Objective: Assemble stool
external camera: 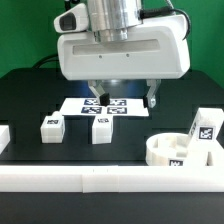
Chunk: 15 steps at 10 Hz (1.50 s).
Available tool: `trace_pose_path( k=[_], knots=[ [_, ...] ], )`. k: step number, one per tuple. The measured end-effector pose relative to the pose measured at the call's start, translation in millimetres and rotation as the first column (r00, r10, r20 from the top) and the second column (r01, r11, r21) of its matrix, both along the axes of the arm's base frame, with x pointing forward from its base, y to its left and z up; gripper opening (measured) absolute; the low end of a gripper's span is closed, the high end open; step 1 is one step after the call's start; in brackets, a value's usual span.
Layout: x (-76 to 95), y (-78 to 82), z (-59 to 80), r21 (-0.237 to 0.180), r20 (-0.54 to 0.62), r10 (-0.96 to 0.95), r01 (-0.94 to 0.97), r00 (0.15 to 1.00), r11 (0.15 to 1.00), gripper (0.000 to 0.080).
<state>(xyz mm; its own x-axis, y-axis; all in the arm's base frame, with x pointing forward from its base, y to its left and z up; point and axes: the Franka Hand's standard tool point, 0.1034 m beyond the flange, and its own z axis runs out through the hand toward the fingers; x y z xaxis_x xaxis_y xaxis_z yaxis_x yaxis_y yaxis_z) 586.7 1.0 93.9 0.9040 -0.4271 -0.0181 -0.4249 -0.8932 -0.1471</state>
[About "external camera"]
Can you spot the white U-shaped fence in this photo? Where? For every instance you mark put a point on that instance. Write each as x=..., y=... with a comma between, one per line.
x=91, y=179

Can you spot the white fiducial marker sheet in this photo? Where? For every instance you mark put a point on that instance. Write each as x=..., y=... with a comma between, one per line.
x=90, y=107

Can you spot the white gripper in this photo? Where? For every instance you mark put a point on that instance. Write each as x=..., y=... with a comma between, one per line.
x=154, y=50

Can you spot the white round stool seat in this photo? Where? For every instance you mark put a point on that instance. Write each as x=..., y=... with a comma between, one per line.
x=176, y=149

